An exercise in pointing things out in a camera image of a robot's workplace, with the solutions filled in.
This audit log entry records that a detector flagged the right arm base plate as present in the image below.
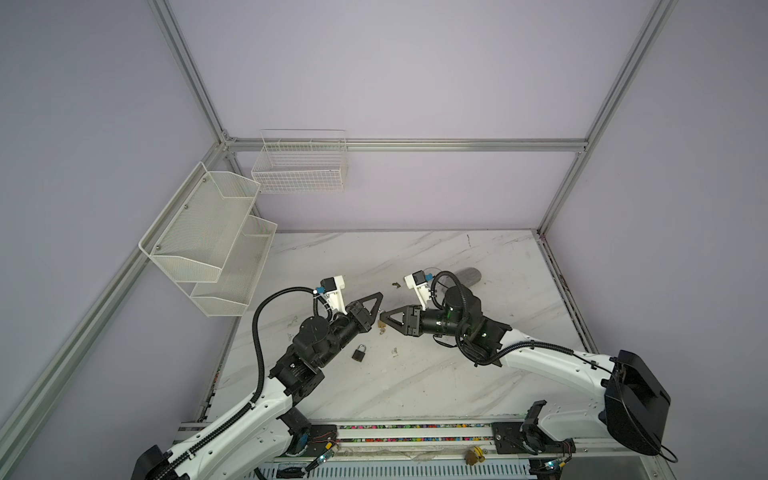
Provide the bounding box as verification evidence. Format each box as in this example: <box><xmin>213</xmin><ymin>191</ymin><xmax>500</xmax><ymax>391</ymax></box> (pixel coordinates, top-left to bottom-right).
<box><xmin>491</xmin><ymin>422</ymin><xmax>575</xmax><ymax>456</ymax></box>

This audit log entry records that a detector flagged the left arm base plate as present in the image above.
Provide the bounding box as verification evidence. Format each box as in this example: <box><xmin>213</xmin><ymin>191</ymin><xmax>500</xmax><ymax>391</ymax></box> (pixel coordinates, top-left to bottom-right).
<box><xmin>284</xmin><ymin>424</ymin><xmax>338</xmax><ymax>457</ymax></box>

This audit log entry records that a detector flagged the white wire basket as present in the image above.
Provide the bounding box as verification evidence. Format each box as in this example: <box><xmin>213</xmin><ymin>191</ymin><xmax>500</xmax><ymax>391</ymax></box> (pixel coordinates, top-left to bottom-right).
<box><xmin>251</xmin><ymin>129</ymin><xmax>348</xmax><ymax>194</ymax></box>

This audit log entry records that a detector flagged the aluminium frame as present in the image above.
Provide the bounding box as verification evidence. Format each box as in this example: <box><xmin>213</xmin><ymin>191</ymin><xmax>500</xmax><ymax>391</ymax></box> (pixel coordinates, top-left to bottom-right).
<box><xmin>1</xmin><ymin>1</ymin><xmax>676</xmax><ymax>476</ymax></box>

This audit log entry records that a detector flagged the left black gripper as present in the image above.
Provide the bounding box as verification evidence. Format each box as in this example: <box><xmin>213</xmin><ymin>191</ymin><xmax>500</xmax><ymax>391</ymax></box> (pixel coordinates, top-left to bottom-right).
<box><xmin>314</xmin><ymin>292</ymin><xmax>382</xmax><ymax>368</ymax></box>

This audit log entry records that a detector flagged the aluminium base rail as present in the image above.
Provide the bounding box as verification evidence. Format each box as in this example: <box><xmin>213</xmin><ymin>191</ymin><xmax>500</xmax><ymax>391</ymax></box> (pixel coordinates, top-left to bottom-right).
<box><xmin>171</xmin><ymin>418</ymin><xmax>675</xmax><ymax>479</ymax></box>

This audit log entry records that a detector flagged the dark grey padlock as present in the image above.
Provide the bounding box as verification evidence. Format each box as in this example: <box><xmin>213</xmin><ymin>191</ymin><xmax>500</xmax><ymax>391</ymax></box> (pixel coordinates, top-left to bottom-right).
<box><xmin>351</xmin><ymin>344</ymin><xmax>367</xmax><ymax>363</ymax></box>

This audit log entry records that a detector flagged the white two-tier mesh shelf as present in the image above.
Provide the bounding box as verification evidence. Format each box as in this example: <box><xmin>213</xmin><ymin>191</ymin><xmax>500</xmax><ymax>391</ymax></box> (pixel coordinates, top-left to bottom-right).
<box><xmin>138</xmin><ymin>163</ymin><xmax>277</xmax><ymax>317</ymax></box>

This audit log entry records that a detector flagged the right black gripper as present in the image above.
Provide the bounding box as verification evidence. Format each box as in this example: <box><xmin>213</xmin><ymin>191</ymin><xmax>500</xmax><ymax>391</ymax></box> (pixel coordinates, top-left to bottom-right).
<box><xmin>379</xmin><ymin>302</ymin><xmax>467</xmax><ymax>339</ymax></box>

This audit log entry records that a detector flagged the black corrugated cable left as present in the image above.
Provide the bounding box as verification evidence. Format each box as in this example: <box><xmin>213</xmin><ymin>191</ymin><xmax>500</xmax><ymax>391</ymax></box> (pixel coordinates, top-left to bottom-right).
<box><xmin>149</xmin><ymin>286</ymin><xmax>319</xmax><ymax>480</ymax></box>

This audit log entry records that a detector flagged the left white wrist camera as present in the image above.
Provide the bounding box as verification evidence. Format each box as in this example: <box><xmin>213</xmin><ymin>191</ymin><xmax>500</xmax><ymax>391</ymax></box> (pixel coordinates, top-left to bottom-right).
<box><xmin>318</xmin><ymin>275</ymin><xmax>347</xmax><ymax>314</ymax></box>

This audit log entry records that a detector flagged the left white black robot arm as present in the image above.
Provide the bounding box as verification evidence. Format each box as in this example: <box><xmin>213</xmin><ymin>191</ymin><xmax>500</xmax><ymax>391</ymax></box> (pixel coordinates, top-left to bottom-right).
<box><xmin>132</xmin><ymin>287</ymin><xmax>383</xmax><ymax>479</ymax></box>

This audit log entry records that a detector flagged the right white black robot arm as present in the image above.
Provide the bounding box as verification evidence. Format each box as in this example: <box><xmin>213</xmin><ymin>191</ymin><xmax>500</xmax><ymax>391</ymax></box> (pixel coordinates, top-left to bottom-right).
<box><xmin>380</xmin><ymin>287</ymin><xmax>671</xmax><ymax>456</ymax></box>

